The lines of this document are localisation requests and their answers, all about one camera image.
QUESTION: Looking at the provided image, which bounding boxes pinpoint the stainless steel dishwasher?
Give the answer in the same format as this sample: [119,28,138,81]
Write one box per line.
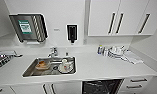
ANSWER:
[81,77,125,94]

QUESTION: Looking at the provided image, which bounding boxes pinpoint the black soap dispenser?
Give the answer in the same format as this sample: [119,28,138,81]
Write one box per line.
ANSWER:
[66,23,79,45]

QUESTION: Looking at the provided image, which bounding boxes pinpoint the white cup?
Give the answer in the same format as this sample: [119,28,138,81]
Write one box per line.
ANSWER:
[60,57,74,72]

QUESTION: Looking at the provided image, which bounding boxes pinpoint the blue label bottle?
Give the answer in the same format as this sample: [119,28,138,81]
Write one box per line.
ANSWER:
[97,44,104,56]

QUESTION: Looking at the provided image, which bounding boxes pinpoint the chrome faucet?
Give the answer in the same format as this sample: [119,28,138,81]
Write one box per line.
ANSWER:
[47,46,60,59]

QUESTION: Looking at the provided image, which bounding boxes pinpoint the small clear bottle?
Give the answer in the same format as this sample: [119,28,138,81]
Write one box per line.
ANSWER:
[103,46,109,57]

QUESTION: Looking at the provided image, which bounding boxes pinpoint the white plate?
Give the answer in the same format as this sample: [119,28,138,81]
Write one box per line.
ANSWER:
[57,64,75,75]

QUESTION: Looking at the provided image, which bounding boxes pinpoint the stack of white cups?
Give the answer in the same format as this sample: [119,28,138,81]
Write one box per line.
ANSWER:
[107,44,127,61]

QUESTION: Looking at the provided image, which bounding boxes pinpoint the steel paper towel dispenser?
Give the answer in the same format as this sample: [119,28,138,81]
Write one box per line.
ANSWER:
[8,12,49,45]

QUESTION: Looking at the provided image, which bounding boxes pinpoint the stainless steel sink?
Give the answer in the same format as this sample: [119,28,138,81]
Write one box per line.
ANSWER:
[21,55,79,79]

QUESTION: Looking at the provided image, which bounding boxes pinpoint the dishes on counter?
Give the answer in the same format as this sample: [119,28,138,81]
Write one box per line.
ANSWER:
[121,49,145,65]

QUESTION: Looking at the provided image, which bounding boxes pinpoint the white under-sink cabinet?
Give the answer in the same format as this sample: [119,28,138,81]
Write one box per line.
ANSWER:
[10,80,83,94]

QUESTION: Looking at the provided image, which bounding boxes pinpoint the white drawer unit narrow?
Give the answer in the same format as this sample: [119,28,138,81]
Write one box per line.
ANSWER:
[118,74,154,94]

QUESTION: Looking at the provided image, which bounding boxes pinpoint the dish rack with dishes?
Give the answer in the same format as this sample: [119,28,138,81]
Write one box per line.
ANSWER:
[0,50,24,72]

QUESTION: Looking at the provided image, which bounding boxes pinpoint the white drawer unit wide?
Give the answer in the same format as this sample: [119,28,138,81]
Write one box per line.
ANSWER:
[0,85,16,94]

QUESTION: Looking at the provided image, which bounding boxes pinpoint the white wall outlet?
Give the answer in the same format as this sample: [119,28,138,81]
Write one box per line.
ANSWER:
[81,37,88,45]

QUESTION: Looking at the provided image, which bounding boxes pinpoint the small wall label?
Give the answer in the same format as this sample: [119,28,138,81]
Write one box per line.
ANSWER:
[53,28,61,32]

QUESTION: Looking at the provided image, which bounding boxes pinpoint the white wall cabinet three doors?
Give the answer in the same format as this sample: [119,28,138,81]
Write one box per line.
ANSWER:
[84,0,157,37]

